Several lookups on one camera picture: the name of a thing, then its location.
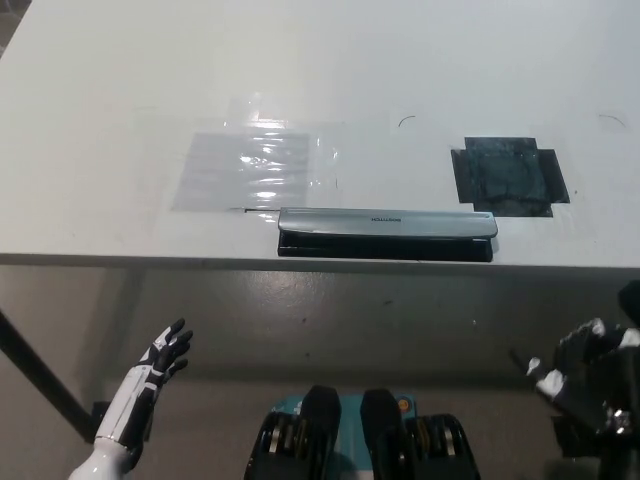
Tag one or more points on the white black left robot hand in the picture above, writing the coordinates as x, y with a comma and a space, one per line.
150, 372

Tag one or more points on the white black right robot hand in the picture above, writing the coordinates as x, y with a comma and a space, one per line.
582, 380

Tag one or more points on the black slanted table leg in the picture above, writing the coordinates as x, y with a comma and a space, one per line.
45, 380

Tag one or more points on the grey translucent plastic sheet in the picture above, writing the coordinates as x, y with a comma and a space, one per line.
225, 170

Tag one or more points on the black tape patch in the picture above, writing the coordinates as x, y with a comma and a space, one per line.
505, 175

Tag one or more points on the clear plastic bag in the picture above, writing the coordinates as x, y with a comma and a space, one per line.
330, 142

